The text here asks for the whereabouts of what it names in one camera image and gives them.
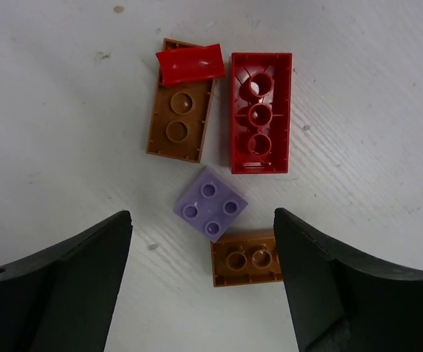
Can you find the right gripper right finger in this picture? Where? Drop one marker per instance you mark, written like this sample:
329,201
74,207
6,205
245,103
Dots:
343,299

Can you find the lavender 2x2 lego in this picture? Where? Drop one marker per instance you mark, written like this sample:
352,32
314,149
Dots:
209,204

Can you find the brown lego plate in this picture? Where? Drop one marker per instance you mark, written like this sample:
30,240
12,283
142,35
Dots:
245,258
179,115

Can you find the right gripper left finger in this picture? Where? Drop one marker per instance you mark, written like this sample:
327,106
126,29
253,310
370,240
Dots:
62,298

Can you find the red lego brick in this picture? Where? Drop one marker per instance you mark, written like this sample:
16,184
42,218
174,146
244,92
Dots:
260,97

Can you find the small red curved lego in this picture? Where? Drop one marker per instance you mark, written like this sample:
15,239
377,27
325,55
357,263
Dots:
190,65

